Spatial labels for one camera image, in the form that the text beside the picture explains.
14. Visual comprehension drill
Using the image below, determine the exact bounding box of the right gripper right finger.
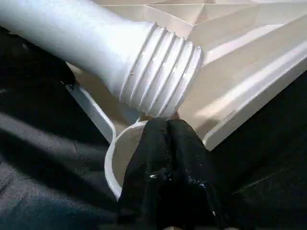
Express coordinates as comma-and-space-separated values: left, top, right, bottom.
165, 119, 226, 227

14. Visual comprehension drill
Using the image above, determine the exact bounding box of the white plastic table leg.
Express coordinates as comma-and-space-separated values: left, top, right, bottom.
0, 0, 205, 119

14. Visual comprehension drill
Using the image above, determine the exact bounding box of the white plastic table top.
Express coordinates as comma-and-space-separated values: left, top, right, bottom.
61, 0, 307, 201

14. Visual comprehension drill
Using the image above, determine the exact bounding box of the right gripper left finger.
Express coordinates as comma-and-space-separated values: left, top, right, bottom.
118, 118, 170, 227

